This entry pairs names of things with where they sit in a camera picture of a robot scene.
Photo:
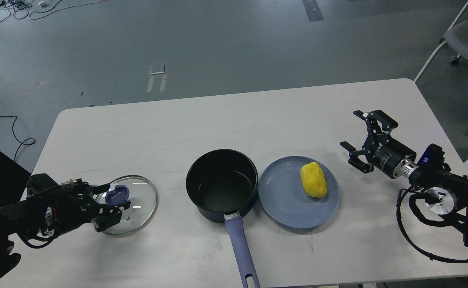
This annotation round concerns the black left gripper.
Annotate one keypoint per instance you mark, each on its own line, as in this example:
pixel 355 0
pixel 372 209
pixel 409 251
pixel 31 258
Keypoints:
pixel 69 206

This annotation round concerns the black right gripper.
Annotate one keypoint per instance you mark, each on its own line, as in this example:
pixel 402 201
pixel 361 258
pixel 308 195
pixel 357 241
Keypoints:
pixel 380 149

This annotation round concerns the glass pot lid blue knob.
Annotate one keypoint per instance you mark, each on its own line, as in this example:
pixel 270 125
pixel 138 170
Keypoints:
pixel 142 195

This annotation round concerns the yellow potato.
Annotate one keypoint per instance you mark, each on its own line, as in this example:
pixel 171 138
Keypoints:
pixel 313 180

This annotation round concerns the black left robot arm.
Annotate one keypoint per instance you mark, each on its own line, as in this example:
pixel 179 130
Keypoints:
pixel 27 219

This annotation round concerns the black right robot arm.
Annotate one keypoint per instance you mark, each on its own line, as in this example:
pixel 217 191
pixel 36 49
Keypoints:
pixel 436 196

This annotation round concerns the blue round plate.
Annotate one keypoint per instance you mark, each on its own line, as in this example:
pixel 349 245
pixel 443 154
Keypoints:
pixel 283 197

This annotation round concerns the dark blue saucepan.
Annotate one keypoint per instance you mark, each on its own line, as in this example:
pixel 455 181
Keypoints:
pixel 223 185

